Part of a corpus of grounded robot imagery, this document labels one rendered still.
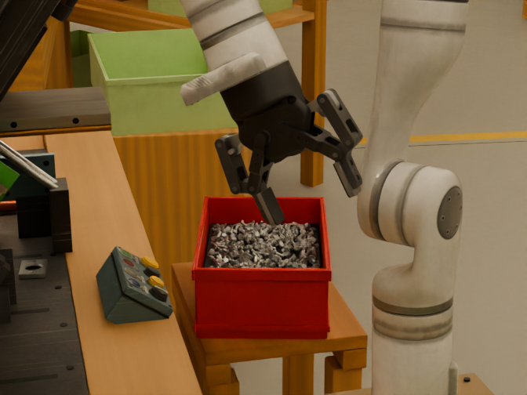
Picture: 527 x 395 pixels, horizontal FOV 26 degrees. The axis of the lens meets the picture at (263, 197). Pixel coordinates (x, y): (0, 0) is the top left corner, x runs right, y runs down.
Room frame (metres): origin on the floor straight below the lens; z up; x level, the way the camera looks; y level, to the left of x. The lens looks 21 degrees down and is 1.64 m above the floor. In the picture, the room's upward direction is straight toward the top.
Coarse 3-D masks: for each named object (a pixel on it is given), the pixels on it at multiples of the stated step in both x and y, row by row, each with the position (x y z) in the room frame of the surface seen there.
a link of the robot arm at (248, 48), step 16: (256, 16) 1.08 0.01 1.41; (224, 32) 1.07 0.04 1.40; (240, 32) 1.07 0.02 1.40; (256, 32) 1.07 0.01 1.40; (272, 32) 1.09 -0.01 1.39; (208, 48) 1.08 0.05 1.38; (224, 48) 1.07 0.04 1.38; (240, 48) 1.06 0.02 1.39; (256, 48) 1.07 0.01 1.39; (272, 48) 1.07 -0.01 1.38; (208, 64) 1.08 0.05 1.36; (224, 64) 1.06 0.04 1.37; (240, 64) 1.02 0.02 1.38; (256, 64) 1.02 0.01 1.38; (272, 64) 1.07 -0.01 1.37; (192, 80) 1.05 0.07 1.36; (208, 80) 1.03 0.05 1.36; (224, 80) 1.02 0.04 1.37; (240, 80) 1.02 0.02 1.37; (192, 96) 1.04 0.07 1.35
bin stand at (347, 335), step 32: (192, 288) 1.76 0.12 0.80; (192, 320) 1.65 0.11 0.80; (352, 320) 1.64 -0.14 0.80; (192, 352) 1.82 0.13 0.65; (224, 352) 1.54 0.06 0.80; (256, 352) 1.55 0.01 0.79; (288, 352) 1.56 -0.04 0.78; (320, 352) 1.58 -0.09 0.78; (352, 352) 1.59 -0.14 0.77; (224, 384) 1.55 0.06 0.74; (288, 384) 1.86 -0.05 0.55; (352, 384) 1.59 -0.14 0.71
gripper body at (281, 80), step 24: (264, 72) 1.06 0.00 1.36; (288, 72) 1.07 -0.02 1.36; (240, 96) 1.06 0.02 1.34; (264, 96) 1.05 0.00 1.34; (288, 96) 1.07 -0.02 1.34; (240, 120) 1.07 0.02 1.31; (264, 120) 1.07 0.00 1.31; (288, 120) 1.06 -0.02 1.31; (312, 120) 1.07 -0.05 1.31; (288, 144) 1.06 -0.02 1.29
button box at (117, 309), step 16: (112, 256) 1.57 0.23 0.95; (112, 272) 1.52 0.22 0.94; (144, 272) 1.53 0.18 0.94; (112, 288) 1.48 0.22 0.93; (128, 288) 1.44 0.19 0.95; (144, 288) 1.47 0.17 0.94; (112, 304) 1.44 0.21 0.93; (128, 304) 1.44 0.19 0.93; (144, 304) 1.45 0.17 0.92; (160, 304) 1.45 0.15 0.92; (112, 320) 1.43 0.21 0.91; (128, 320) 1.44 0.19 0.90; (144, 320) 1.44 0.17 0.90
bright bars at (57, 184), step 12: (0, 144) 1.70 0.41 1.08; (12, 156) 1.68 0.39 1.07; (24, 168) 1.68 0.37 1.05; (36, 168) 1.71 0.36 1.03; (48, 180) 1.69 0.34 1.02; (60, 180) 1.73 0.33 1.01; (60, 192) 1.68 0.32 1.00; (60, 204) 1.68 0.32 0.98; (60, 216) 1.68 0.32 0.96; (60, 228) 1.68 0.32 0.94; (60, 240) 1.68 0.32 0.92; (60, 252) 1.68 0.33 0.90
